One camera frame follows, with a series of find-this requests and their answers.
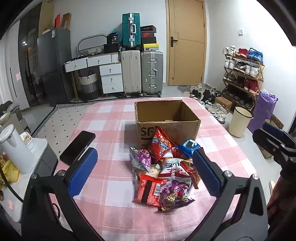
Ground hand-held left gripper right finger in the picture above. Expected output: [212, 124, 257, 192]
[192, 149, 270, 241]

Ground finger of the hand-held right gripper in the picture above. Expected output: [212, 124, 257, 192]
[262, 122, 296, 146]
[253, 128, 289, 163]

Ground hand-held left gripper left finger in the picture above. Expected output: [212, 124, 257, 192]
[22, 147, 104, 241]

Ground red crispy snack packet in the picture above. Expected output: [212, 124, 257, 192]
[180, 160, 201, 189]

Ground blue cookie packet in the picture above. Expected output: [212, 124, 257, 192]
[172, 139, 201, 160]

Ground white instant noodle packet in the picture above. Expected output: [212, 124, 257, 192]
[159, 158, 192, 179]

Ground large purple snack packet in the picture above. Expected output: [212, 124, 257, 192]
[158, 176, 196, 212]

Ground brown cardboard box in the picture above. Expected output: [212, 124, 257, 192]
[135, 100, 201, 149]

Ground red cone snack bag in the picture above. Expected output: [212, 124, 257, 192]
[147, 126, 177, 164]

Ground beige bread packet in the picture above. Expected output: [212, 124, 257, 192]
[134, 164, 162, 179]

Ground small purple snack packet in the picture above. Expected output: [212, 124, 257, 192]
[129, 146, 152, 172]

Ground dark red chocolate packet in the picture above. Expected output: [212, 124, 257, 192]
[132, 174, 167, 207]

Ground brown patterned panel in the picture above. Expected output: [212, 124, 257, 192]
[269, 115, 284, 130]

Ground purple bag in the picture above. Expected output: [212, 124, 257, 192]
[247, 91, 278, 133]

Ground black smartphone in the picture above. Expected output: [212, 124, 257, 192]
[59, 130, 96, 165]

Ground cream trash bin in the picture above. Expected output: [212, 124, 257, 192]
[229, 107, 253, 139]

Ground grey side table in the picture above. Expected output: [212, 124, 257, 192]
[0, 137, 59, 220]

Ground pink checked tablecloth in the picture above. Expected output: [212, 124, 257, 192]
[50, 96, 257, 241]

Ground wooden shoe rack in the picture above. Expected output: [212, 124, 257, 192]
[222, 46, 265, 109]

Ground small cardboard carton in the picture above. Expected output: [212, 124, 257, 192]
[215, 96, 233, 112]

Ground pile of loose shoes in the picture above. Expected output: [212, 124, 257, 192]
[188, 83, 232, 124]

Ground white dotted rug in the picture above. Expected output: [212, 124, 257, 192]
[31, 98, 137, 139]

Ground rows of shelved sneakers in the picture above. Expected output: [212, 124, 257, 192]
[222, 45, 264, 107]

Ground white food bowl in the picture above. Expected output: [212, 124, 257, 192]
[20, 132, 35, 151]

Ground white electric kettle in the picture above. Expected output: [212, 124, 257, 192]
[0, 124, 36, 175]

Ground yellow plastic bag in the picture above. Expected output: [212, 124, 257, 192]
[0, 154, 20, 184]

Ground woven laundry basket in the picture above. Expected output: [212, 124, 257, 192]
[78, 71, 99, 100]

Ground dark cloth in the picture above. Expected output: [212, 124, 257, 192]
[0, 101, 15, 116]

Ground white drawer dresser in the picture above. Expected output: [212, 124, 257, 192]
[64, 52, 124, 94]

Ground beige suitcase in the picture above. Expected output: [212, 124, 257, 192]
[121, 50, 142, 98]

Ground wooden door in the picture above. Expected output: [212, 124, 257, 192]
[165, 0, 207, 87]

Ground dark glossy wardrobe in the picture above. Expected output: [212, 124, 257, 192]
[18, 2, 50, 107]

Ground grey refrigerator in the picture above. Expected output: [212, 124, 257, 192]
[37, 28, 74, 103]

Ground silver suitcase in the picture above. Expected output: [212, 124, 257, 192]
[140, 51, 164, 96]

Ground white wardrobe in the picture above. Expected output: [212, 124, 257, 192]
[0, 22, 30, 110]

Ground oval mirror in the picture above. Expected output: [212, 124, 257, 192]
[77, 34, 107, 55]

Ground black printed bag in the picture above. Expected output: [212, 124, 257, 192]
[106, 32, 119, 45]

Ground teal suitcase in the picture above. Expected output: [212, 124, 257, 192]
[122, 13, 141, 49]

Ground brown paper bag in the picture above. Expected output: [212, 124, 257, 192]
[62, 13, 72, 30]

